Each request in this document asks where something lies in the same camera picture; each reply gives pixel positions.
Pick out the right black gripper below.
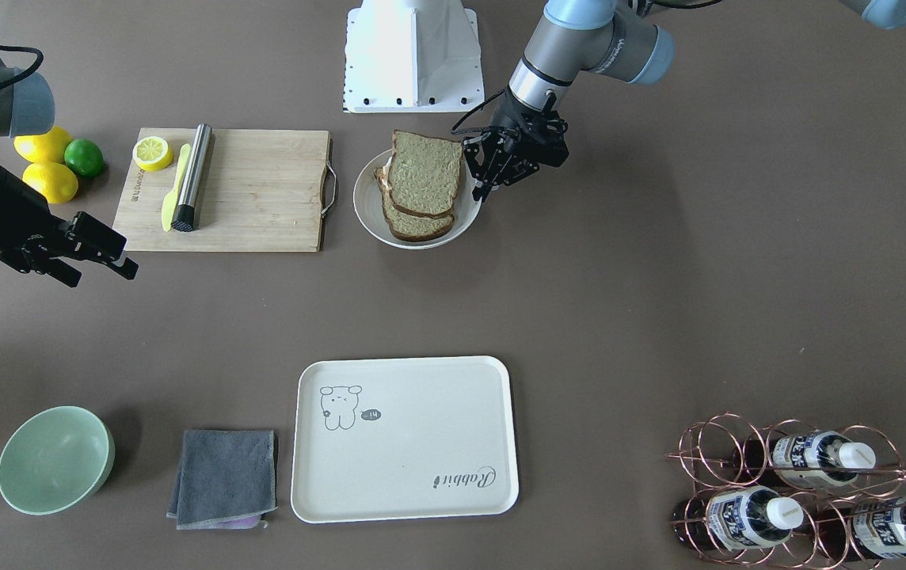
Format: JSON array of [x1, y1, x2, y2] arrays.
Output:
[[0, 166, 139, 287]]

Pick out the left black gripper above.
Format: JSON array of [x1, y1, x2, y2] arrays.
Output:
[[463, 88, 569, 204]]

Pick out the bread slice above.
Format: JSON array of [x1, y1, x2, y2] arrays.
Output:
[[373, 167, 455, 242], [386, 130, 463, 218]]

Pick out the white round plate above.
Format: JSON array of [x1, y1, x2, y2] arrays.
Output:
[[352, 150, 483, 250]]

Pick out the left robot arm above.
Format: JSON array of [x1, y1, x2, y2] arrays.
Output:
[[451, 1, 675, 202]]

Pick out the cream rabbit tray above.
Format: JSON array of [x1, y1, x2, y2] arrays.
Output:
[[290, 355, 520, 524]]

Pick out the yellow lemon lower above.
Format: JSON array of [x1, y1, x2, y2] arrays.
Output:
[[21, 161, 79, 204]]

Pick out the yellow lemon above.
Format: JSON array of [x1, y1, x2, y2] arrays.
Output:
[[13, 126, 73, 165], [21, 161, 79, 204]]

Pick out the green lime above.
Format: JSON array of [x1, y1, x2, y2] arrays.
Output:
[[63, 139, 105, 178]]

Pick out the yellow lemon upper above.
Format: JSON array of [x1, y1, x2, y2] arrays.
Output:
[[13, 126, 73, 165]]

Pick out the bread slice on plate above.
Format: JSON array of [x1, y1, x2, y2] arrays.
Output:
[[373, 167, 455, 242]]

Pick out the yellow plastic knife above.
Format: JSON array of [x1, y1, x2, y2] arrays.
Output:
[[161, 143, 192, 232]]

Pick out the steel pepper grinder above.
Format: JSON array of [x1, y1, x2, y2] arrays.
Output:
[[170, 123, 213, 232]]

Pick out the half lemon slice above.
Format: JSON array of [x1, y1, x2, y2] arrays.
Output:
[[133, 135, 173, 172]]

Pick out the wooden cutting board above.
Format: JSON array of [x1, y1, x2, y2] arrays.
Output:
[[113, 129, 331, 253]]

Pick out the mint green bowl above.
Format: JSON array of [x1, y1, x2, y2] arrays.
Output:
[[0, 405, 116, 516]]

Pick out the grey folded cloth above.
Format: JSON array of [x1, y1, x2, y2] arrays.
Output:
[[166, 429, 278, 530]]

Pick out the tea bottle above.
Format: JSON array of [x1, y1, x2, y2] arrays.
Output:
[[729, 431, 877, 490], [814, 497, 906, 562], [671, 484, 805, 552]]

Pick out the tea bottle upper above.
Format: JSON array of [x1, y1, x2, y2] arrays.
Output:
[[729, 431, 877, 490]]

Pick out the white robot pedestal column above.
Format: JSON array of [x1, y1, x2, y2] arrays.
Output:
[[342, 1, 485, 113]]

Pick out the copper wire bottle rack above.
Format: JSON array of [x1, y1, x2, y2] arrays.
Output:
[[669, 412, 906, 569]]

